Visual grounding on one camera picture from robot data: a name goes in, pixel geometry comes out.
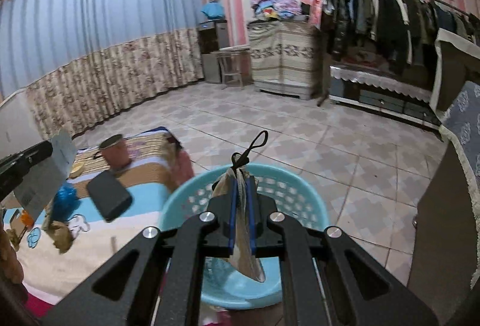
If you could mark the black rectangular case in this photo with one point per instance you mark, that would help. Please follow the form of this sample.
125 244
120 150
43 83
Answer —
109 196

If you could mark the clothes rack with dark garments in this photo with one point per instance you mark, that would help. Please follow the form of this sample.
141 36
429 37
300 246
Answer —
395 37

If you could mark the small wooden stool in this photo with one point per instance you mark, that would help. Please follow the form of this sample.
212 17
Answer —
228 59

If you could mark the blue bag potted plant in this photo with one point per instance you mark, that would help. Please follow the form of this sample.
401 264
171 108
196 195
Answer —
213 10

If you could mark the low tv stand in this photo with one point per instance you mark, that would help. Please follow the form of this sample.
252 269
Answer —
378 92

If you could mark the light blue plastic basket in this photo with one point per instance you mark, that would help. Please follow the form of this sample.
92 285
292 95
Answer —
222 285

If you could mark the cloth covered cabinet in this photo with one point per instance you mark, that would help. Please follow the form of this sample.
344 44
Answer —
285 57

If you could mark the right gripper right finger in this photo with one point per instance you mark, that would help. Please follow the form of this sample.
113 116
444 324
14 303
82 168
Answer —
326 277

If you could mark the used grey face mask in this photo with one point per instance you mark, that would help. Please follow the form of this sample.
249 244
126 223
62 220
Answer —
238 185

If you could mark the pink metal cup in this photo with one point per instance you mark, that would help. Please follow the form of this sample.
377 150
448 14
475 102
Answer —
114 151

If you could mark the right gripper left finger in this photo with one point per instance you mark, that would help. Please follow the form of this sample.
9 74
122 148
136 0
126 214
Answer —
156 278

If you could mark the small yellow bowl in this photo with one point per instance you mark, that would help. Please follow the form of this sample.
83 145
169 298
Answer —
77 170

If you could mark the pile of folded clothes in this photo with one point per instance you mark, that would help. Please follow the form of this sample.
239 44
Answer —
275 9

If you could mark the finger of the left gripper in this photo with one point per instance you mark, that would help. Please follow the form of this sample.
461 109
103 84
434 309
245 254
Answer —
15 167

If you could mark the water dispenser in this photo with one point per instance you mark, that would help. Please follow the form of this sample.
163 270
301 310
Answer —
213 36

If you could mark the brown crumpled paper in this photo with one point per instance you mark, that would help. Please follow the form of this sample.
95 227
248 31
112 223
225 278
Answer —
60 234

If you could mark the blue patterned cloth cover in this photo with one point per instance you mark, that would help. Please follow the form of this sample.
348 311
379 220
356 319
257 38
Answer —
460 126

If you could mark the blue and floral curtain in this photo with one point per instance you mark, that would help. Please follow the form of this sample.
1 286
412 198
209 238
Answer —
82 61

